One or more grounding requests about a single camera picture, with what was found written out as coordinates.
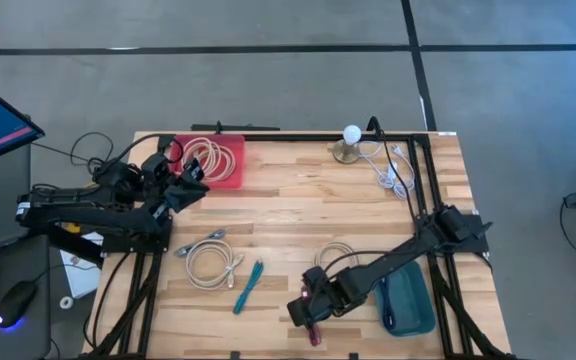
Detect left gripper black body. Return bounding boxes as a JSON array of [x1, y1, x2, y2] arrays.
[[163, 175, 194, 214]]

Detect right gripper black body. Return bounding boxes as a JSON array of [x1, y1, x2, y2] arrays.
[[307, 279, 342, 321]]

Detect magenta braided USB cable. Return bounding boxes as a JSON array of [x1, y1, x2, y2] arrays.
[[299, 287, 323, 348]]

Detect grey braided USB cable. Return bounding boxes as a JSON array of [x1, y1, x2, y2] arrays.
[[174, 228, 227, 259]]

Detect teal braided USB cable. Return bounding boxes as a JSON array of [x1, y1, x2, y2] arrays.
[[231, 259, 265, 316]]

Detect pink plastic tray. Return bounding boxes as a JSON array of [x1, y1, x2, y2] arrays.
[[167, 133, 246, 190]]

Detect black flat bar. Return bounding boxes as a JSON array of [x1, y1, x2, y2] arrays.
[[191, 121, 282, 132]]

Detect teal plastic tray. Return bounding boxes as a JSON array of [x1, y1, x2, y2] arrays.
[[370, 259, 438, 338]]

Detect white paper sheet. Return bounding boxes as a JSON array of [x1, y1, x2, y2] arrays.
[[60, 232, 104, 300]]

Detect brass lamp with white bulb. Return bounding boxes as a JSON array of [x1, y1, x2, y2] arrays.
[[331, 124, 364, 165]]

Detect dark grey desk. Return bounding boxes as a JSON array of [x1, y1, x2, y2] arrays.
[[0, 234, 52, 360]]

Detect grey cabinet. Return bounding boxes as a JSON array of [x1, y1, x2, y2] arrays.
[[0, 143, 33, 257]]

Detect black computer mouse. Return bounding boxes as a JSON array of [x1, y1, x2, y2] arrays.
[[0, 279, 38, 330]]

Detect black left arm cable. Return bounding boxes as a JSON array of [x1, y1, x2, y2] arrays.
[[92, 132, 184, 174]]

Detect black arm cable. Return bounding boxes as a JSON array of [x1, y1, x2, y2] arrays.
[[92, 132, 184, 174], [366, 115, 419, 221]]

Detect black looped floor cable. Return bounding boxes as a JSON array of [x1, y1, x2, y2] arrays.
[[32, 131, 119, 174]]

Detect black metal table frame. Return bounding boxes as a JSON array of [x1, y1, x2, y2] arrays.
[[82, 130, 519, 360]]

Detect white lamp cord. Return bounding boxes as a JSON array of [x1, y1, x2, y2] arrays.
[[356, 140, 417, 201]]

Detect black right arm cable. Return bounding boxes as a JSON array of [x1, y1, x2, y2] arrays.
[[366, 115, 419, 221]]

